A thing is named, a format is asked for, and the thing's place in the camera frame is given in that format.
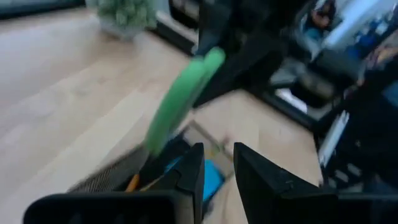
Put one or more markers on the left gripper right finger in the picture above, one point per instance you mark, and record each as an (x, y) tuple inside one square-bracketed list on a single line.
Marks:
[(280, 199)]

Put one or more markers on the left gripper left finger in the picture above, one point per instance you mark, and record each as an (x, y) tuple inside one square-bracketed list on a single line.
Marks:
[(124, 208)]

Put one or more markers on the black mesh desk organizer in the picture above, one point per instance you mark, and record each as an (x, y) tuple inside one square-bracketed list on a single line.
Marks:
[(118, 172)]

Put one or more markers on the blue sticky note pad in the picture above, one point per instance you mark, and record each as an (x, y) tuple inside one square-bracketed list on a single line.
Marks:
[(213, 180)]

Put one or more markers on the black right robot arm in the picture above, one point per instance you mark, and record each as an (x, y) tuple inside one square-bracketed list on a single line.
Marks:
[(248, 46)]

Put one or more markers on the person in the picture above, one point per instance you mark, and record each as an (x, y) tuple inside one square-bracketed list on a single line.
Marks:
[(320, 18)]

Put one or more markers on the small potted green plant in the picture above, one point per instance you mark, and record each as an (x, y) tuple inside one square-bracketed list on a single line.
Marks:
[(127, 15)]

